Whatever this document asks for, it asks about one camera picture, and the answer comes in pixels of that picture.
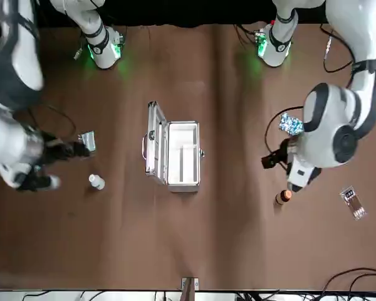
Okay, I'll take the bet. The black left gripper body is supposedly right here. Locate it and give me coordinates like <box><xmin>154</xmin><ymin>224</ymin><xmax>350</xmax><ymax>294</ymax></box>
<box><xmin>280</xmin><ymin>137</ymin><xmax>303</xmax><ymax>164</ymax></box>

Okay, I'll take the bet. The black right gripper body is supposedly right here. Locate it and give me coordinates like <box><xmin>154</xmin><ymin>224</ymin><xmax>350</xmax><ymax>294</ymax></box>
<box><xmin>24</xmin><ymin>131</ymin><xmax>53</xmax><ymax>167</ymax></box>

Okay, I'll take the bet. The silver aluminium medicine case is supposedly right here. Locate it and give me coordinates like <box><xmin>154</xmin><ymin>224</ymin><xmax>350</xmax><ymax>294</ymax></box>
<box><xmin>141</xmin><ymin>100</ymin><xmax>206</xmax><ymax>194</ymax></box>

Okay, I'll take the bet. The blue white capsule bag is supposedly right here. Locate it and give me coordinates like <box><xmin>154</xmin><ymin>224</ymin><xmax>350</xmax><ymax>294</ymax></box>
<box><xmin>278</xmin><ymin>112</ymin><xmax>305</xmax><ymax>137</ymax></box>

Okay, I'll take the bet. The small white bottle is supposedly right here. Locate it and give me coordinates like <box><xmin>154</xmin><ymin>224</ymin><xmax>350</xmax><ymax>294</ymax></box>
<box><xmin>88</xmin><ymin>173</ymin><xmax>106</xmax><ymax>191</ymax></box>

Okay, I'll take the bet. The brown bottle orange cap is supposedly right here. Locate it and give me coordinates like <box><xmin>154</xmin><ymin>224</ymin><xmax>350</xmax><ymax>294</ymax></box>
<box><xmin>274</xmin><ymin>189</ymin><xmax>293</xmax><ymax>206</ymax></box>

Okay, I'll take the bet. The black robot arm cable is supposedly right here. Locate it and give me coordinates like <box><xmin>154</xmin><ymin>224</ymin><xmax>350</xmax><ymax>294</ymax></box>
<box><xmin>264</xmin><ymin>105</ymin><xmax>305</xmax><ymax>152</ymax></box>

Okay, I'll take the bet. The black cable silver connector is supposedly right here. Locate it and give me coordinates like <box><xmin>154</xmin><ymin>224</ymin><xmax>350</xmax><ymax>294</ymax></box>
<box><xmin>72</xmin><ymin>29</ymin><xmax>84</xmax><ymax>61</ymax></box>
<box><xmin>319</xmin><ymin>23</ymin><xmax>355</xmax><ymax>73</ymax></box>

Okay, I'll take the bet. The silver aluminium post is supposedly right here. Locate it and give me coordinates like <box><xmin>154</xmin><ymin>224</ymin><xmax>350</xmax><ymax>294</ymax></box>
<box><xmin>180</xmin><ymin>277</ymin><xmax>199</xmax><ymax>301</ymax></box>

